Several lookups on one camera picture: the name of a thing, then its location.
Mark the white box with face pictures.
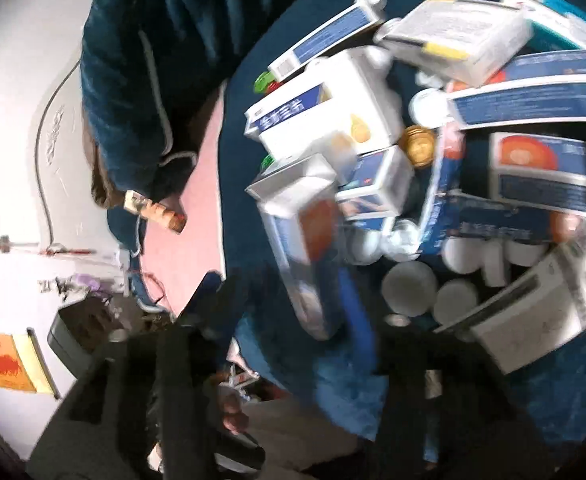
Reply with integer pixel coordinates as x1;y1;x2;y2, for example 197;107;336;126
334;146;415;222

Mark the red tasselled ornament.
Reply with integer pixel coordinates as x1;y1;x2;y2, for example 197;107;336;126
0;235;96;257

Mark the grey cable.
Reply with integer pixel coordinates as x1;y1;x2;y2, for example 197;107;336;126
33;60;83;248

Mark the white carved headboard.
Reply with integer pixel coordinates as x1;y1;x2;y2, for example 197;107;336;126
0;0;124;281

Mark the pink bed sheet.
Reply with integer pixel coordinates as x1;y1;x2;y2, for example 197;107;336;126
140;87;226;321

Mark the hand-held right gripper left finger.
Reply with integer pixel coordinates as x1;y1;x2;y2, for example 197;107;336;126
26;270;226;480

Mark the white box with yellow drop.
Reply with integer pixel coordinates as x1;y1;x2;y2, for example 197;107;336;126
243;50;405;161

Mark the blue medicine box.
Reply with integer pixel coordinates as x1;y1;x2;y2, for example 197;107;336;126
417;127;586;261

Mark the brown cloth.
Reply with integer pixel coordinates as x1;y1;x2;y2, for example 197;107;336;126
90;120;129;208

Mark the gold jar lid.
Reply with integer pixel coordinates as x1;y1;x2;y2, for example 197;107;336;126
403;125;437;169

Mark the long white box blue panel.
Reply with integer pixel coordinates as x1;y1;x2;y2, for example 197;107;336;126
267;0;388;83

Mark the black box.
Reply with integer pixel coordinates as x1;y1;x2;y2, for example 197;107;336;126
47;296;124;378

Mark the yellow wall scroll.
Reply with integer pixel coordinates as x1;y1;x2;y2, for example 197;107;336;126
0;330;59;398

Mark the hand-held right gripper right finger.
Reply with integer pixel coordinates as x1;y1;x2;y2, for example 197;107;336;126
338;262;556;480

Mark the white box with yellow label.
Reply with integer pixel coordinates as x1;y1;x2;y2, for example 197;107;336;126
373;0;534;87

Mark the dark blue quilt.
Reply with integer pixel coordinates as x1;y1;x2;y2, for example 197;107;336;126
80;0;354;201

